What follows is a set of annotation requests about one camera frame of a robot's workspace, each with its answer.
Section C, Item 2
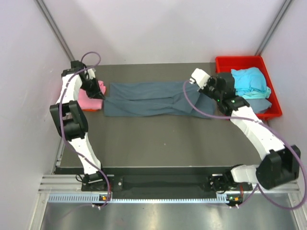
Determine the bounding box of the grey blue t shirt in bin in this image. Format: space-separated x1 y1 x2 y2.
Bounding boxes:
246 99 272 114

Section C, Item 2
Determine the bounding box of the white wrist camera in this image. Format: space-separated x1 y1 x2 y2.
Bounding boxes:
189 68 211 90
87 68 96 80

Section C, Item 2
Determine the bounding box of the orange folded t shirt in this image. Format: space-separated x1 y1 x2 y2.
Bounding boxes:
83 109 100 112

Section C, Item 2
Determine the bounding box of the grey slotted cable duct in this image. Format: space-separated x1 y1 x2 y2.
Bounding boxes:
47 193 242 204

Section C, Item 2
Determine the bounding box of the left corner aluminium post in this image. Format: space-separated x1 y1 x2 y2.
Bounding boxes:
34 0 76 61

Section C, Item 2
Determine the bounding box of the cyan t shirt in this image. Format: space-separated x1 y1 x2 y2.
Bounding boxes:
231 67 272 99

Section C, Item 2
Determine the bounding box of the slate blue t shirt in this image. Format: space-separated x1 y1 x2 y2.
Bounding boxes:
104 81 206 118

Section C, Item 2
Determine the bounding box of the right corner aluminium post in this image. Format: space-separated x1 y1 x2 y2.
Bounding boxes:
254 0 294 56

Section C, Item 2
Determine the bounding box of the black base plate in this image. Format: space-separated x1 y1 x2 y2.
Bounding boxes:
55 166 252 198

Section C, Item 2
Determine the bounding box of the red plastic bin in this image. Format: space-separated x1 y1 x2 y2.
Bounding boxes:
215 56 283 121

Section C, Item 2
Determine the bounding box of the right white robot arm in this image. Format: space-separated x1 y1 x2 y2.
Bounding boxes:
192 71 300 190

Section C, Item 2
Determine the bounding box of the corner aluminium post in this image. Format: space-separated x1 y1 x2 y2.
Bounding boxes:
34 0 76 61
254 0 294 56

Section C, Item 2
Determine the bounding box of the aluminium frame rail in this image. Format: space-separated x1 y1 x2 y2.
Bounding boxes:
29 175 307 230

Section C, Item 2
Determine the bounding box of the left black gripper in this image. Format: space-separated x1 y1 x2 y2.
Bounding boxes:
80 76 106 100

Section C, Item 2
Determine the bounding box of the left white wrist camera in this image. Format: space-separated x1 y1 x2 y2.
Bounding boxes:
87 68 96 80

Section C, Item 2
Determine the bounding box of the pink folded t shirt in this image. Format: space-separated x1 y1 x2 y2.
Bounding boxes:
78 80 106 110

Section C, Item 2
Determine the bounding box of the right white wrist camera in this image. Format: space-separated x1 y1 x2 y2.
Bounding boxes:
189 68 211 90

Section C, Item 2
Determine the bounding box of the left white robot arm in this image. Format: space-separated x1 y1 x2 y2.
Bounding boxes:
49 60 110 192

